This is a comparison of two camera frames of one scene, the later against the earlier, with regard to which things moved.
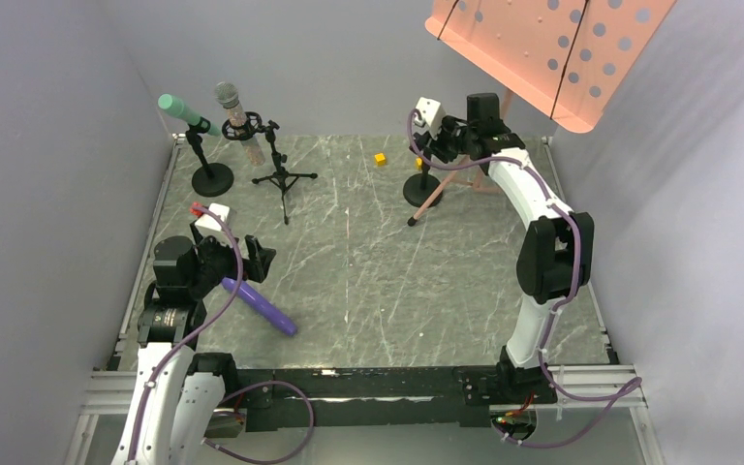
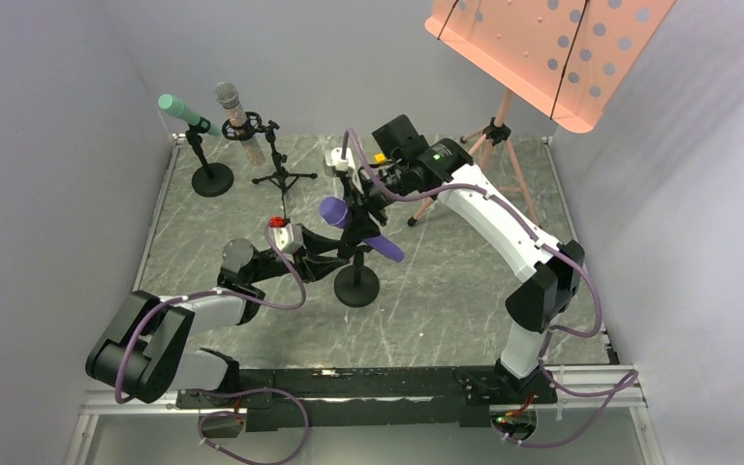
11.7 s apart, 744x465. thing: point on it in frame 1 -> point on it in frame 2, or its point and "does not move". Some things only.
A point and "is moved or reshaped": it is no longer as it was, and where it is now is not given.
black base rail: x=394 y=396 does not move
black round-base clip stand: x=214 y=178 does not move
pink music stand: x=566 y=58 does not move
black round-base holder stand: x=418 y=188 is moved or reshaped
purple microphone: x=263 y=305 -> x=335 y=211
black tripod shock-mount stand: x=249 y=126 does not move
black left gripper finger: x=256 y=266 -> x=320 y=267
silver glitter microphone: x=227 y=94 does not move
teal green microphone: x=175 y=107 does not move
